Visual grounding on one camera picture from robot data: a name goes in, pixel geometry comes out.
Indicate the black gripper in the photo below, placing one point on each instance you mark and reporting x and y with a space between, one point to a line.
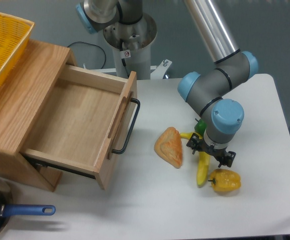
196 144

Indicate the yellow toy banana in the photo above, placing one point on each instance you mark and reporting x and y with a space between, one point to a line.
203 162

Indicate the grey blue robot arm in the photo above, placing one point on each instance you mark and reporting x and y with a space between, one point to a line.
203 93

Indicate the green toy bell pepper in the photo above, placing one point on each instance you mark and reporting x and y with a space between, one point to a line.
200 127

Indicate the yellow toy bell pepper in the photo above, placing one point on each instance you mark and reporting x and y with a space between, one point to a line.
224 180

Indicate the toy croissant bread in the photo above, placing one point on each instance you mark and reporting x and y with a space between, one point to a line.
168 146

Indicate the open wooden drawer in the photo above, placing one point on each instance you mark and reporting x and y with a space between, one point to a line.
84 125

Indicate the wooden drawer cabinet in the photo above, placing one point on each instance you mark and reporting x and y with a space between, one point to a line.
22 97

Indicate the yellow plastic basket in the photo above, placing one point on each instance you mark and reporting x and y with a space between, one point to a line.
14 36

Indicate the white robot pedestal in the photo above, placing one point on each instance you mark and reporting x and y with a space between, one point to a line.
131 47

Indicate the frying pan blue handle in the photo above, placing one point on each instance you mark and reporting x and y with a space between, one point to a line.
8 208

